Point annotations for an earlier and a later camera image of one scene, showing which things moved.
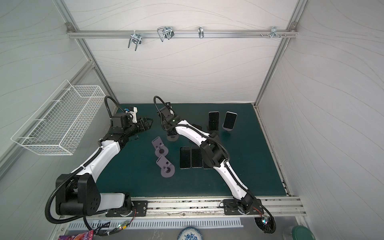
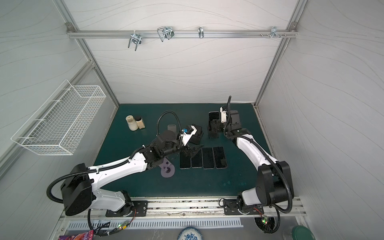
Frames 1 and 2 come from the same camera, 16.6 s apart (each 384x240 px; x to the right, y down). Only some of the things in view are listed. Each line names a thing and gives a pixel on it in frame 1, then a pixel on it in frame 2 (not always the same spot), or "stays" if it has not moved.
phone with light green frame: [185, 157] stays
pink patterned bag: [87, 235] stays
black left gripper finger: [145, 126] → [187, 152]
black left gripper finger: [147, 121] → [195, 150]
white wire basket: [58, 125] stays
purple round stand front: [167, 169] stays
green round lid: [300, 232] stays
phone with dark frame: [196, 157] stays
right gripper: [172, 132] → [217, 126]
